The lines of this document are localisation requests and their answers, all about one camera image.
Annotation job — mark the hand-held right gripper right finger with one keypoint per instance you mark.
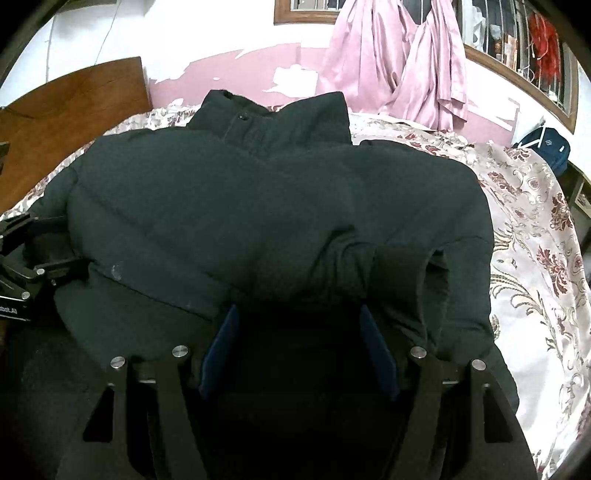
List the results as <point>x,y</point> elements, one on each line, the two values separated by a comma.
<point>379,355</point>

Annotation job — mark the red hanging cloth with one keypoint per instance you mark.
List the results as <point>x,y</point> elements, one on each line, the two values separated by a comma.
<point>545,41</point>

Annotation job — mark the black puffer jacket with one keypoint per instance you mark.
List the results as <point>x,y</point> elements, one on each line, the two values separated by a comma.
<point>231,207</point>

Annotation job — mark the pink curtain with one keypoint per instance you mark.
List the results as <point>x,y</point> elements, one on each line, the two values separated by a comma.
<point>369,55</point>

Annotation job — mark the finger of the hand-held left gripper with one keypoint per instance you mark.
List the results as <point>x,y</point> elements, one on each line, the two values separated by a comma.
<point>60,272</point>
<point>46,228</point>

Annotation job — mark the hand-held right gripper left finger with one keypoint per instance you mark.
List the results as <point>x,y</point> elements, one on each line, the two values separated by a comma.
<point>221,353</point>

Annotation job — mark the wooden headboard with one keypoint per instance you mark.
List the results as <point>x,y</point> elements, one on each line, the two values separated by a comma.
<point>69,115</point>

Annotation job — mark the floral bedspread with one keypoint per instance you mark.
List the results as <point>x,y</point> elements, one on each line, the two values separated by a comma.
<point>531,240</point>

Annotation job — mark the blue bag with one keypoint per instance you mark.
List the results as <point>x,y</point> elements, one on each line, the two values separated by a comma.
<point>545,143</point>

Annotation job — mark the cluttered bedside shelf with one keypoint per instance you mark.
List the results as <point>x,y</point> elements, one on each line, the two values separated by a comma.
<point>579,194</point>

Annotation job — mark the wooden framed window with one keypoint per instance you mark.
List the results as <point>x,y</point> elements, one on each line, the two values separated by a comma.
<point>304,19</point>

